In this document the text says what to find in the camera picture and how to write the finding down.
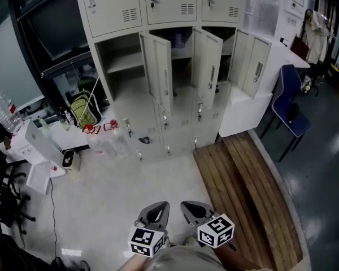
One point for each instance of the small bottle red cap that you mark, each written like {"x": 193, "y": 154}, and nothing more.
{"x": 42, "y": 122}

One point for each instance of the blue bottle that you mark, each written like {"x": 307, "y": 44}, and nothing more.
{"x": 178, "y": 38}

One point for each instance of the black garment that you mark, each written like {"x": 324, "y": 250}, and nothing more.
{"x": 293, "y": 111}

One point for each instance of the black office chair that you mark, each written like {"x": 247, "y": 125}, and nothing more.
{"x": 5, "y": 202}

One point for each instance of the wooden plank platform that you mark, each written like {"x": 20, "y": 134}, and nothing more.
{"x": 243, "y": 193}

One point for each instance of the silver foil panel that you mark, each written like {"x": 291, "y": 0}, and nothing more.
{"x": 261, "y": 10}

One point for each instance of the small wall sign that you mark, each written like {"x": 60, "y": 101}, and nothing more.
{"x": 292, "y": 20}

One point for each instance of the small grey waste bin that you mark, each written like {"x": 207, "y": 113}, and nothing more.
{"x": 69, "y": 159}

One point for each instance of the white table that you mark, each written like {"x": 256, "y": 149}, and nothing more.
{"x": 243, "y": 114}

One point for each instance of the person's right forearm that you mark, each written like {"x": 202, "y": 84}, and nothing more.
{"x": 237, "y": 261}

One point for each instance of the beige coat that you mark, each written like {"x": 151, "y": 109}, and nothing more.
{"x": 317, "y": 38}

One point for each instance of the frosted glass panel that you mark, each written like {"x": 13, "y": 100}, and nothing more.
{"x": 8, "y": 66}

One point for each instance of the grey metal locker door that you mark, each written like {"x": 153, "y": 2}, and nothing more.
{"x": 206, "y": 58}
{"x": 251, "y": 55}
{"x": 158, "y": 66}

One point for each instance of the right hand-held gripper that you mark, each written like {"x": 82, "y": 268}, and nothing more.
{"x": 216, "y": 231}

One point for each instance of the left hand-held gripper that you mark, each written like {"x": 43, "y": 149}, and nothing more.
{"x": 144, "y": 241}

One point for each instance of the white box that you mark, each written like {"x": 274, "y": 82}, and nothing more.
{"x": 39, "y": 145}

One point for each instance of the white pole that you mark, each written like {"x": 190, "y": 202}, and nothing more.
{"x": 87, "y": 102}

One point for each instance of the grey metal locker cabinet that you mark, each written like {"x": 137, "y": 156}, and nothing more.
{"x": 115, "y": 7}

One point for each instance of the small clear bottle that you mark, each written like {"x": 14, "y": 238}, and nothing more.
{"x": 68, "y": 117}
{"x": 64, "y": 124}

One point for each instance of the blue chair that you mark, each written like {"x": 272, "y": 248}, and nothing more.
{"x": 285, "y": 95}

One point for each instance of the clear water bottles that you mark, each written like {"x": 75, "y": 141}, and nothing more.
{"x": 5, "y": 114}

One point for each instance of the person's left forearm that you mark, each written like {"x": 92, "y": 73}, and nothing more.
{"x": 132, "y": 264}

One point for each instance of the brown bag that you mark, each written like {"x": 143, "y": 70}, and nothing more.
{"x": 299, "y": 48}

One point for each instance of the green backpack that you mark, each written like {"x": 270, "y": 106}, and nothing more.
{"x": 83, "y": 111}

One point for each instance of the person's grey shirt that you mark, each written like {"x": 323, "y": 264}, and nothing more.
{"x": 183, "y": 260}

